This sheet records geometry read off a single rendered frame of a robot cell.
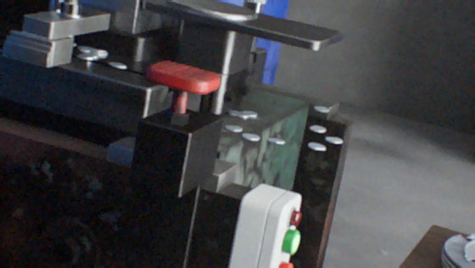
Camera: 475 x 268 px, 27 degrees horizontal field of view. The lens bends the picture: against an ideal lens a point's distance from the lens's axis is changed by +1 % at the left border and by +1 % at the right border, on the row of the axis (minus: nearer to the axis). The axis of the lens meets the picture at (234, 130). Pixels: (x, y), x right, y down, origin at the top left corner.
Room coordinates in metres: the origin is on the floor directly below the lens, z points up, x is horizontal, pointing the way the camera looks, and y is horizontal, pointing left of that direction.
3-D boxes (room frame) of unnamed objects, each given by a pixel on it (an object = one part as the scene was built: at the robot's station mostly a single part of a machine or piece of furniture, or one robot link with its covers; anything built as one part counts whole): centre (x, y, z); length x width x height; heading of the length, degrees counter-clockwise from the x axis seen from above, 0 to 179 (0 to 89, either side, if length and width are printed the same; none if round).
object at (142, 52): (1.39, 0.19, 0.72); 0.20 x 0.16 x 0.03; 162
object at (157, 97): (1.39, 0.18, 0.68); 0.45 x 0.30 x 0.06; 162
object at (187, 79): (1.01, 0.06, 0.72); 0.07 x 0.06 x 0.08; 72
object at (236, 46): (1.34, 0.01, 0.72); 0.25 x 0.14 x 0.14; 72
